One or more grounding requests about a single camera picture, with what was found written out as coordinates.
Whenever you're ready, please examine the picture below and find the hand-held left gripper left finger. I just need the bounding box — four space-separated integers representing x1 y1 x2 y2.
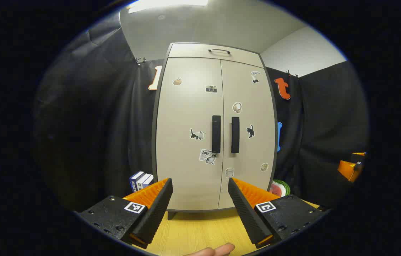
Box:
78 178 173 249

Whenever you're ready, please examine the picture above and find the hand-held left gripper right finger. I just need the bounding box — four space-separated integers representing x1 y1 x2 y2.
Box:
228 177 329 249

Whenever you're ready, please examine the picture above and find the black door handle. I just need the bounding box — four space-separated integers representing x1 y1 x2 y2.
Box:
212 115 221 154
231 116 240 154

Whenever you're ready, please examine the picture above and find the grey cabinet door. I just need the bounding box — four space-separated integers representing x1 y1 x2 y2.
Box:
155 57 224 211
218 60 278 209

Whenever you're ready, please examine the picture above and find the grey double-door shoe cabinet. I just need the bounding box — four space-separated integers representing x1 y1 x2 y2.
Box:
152 42 279 220

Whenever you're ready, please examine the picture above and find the white book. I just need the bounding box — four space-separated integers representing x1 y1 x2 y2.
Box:
136 173 151 191

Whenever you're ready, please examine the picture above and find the dark blue book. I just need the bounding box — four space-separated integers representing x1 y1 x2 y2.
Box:
129 171 146 193

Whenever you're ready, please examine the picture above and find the watermelon slice toy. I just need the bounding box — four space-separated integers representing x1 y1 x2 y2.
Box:
270 180 291 198

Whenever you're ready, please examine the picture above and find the black backdrop cloth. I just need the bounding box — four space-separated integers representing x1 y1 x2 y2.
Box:
33 11 369 214

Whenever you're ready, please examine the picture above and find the ceiling light panel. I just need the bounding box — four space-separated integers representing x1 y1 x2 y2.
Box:
126 0 210 14

